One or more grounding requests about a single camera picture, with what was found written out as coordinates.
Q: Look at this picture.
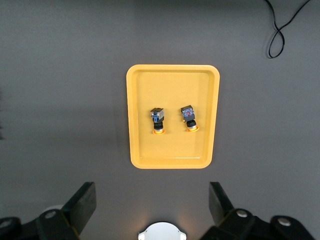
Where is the thin black looped cable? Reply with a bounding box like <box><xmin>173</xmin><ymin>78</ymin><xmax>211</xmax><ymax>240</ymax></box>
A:
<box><xmin>263</xmin><ymin>0</ymin><xmax>312</xmax><ymax>60</ymax></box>

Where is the yellow plastic tray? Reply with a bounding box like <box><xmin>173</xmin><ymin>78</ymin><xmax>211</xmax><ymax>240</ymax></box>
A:
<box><xmin>125</xmin><ymin>64</ymin><xmax>221</xmax><ymax>170</ymax></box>

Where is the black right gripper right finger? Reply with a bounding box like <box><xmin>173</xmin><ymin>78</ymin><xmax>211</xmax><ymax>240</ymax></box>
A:
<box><xmin>199</xmin><ymin>181</ymin><xmax>315</xmax><ymax>240</ymax></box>

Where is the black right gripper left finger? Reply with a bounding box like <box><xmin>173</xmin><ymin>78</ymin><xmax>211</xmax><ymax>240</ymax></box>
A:
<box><xmin>0</xmin><ymin>181</ymin><xmax>97</xmax><ymax>240</ymax></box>

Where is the yellow push button switch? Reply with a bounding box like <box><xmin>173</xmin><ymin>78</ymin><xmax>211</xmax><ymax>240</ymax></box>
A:
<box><xmin>149</xmin><ymin>106</ymin><xmax>167</xmax><ymax>136</ymax></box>
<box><xmin>179</xmin><ymin>105</ymin><xmax>200</xmax><ymax>133</ymax></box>

